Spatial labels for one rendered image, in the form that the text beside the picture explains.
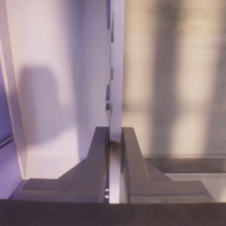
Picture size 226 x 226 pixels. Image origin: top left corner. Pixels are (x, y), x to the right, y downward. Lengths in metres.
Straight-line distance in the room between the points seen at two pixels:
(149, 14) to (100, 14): 0.07
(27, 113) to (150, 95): 0.22
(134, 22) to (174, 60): 0.09
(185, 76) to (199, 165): 0.19
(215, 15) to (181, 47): 0.07
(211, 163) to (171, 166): 0.08
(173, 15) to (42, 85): 0.23
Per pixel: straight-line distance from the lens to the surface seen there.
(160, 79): 0.27
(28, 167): 0.35
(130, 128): 0.15
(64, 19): 0.28
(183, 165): 0.36
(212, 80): 0.31
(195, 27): 0.30
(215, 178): 0.40
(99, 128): 0.15
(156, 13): 0.28
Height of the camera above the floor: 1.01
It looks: 74 degrees down
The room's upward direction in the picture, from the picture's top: 179 degrees counter-clockwise
